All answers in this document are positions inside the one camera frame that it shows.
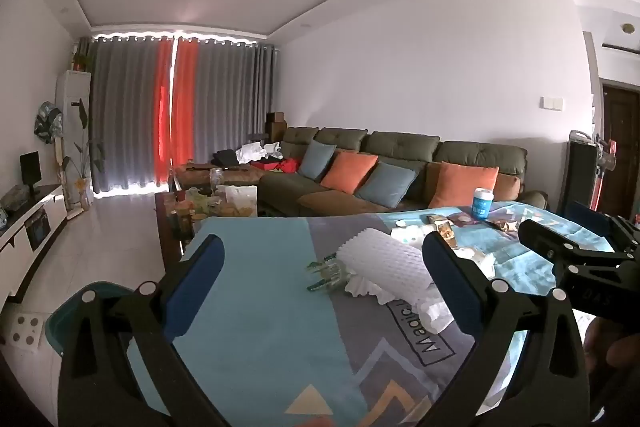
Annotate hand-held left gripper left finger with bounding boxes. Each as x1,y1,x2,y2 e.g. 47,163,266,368
56,234,226,427

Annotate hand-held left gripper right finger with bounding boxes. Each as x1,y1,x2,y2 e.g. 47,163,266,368
421,232,592,427

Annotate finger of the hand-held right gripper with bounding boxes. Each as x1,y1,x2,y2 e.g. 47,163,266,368
517,219,614,269
564,199,618,241

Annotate white soft packet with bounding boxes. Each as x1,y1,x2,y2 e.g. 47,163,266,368
390,226,431,249

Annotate white foam net sleeve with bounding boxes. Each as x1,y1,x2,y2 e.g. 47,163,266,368
336,229,436,304

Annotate teal plastic trash bin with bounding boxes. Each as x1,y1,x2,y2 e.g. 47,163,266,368
44,281,151,360

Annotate person's right hand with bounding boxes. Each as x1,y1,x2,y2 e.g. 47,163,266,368
585,313,640,381

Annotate torn gold foil wrapper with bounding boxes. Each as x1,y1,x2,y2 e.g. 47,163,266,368
487,217,524,234

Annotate black upright appliance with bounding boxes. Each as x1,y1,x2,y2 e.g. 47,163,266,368
567,142,598,214

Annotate red stick vacuum cleaner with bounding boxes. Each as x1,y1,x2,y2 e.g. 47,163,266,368
592,134,619,210

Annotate dark coffee table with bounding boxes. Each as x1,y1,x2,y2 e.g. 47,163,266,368
155,186,261,269

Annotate blue jar with white lid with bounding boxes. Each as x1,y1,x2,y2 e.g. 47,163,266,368
472,188,495,221

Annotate pile of snack packets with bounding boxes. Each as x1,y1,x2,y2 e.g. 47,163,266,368
167,187,231,222

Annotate printed teal tablecloth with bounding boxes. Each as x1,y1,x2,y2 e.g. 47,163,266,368
125,202,618,427

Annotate large orange pillow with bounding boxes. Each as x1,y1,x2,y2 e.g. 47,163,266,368
428,162,500,210

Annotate brown wooden door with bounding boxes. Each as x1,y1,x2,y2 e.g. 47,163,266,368
600,79,640,210

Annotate large blue pillow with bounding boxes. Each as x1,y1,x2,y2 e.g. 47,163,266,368
356,162,419,208

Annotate black cloth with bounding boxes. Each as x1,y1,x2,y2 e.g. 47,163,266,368
212,149,249,168

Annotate red cloth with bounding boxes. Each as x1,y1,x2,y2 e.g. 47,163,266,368
250,158,301,176

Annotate green corner sofa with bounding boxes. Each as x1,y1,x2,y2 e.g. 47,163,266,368
172,126,549,219

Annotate white clothes pile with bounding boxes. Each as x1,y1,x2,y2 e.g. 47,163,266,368
236,141,284,164

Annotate tall leafy plant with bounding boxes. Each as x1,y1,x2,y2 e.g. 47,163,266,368
62,98,107,210

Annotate white floor scale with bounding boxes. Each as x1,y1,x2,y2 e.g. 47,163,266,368
10,313,47,351

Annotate white TV cabinet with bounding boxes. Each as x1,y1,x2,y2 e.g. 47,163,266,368
0,184,69,304

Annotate small blue pillow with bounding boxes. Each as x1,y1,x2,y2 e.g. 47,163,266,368
298,139,337,182

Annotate brown cardboard boxes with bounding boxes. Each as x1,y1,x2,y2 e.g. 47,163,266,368
265,112,287,142

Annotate grey and orange curtain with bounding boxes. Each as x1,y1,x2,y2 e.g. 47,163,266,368
172,38,277,168
89,34,176,196

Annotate grey flat tray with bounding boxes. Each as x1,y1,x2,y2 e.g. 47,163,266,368
1,186,31,210

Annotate black monitor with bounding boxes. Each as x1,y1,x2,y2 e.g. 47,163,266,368
20,151,44,196

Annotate white standing air conditioner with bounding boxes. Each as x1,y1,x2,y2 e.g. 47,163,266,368
56,69,94,208

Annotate floor fan with patterned cover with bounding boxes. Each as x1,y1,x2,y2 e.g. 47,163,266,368
34,101,66,168

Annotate small potted plant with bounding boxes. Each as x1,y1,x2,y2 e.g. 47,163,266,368
72,38,94,72

